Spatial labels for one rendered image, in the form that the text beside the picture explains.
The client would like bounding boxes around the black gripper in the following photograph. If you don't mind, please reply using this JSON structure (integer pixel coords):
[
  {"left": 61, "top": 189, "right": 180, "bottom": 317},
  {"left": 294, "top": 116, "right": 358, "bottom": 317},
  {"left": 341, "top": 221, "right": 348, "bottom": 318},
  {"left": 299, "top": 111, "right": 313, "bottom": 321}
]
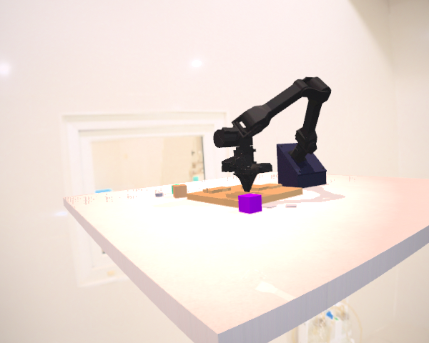
[{"left": 233, "top": 146, "right": 272, "bottom": 192}]

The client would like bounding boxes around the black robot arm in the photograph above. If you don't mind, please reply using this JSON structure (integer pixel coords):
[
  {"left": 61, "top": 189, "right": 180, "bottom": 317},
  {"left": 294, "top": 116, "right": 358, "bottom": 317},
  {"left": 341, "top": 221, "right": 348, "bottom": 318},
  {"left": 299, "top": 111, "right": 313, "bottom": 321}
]
[{"left": 213, "top": 76, "right": 332, "bottom": 172}]

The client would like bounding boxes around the orange block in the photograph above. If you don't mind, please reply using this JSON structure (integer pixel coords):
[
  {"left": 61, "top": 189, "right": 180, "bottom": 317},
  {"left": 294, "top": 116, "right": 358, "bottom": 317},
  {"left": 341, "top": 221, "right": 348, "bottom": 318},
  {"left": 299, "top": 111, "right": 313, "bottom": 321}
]
[{"left": 172, "top": 184, "right": 187, "bottom": 199}]

